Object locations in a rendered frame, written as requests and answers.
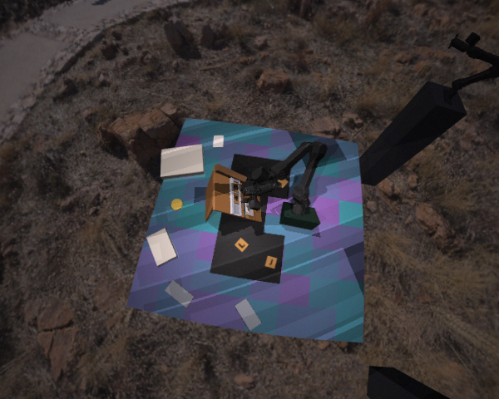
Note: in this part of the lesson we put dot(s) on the white number card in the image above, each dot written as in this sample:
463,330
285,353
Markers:
248,211

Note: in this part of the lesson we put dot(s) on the yellow flat disc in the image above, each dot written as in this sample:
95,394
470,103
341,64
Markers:
176,204

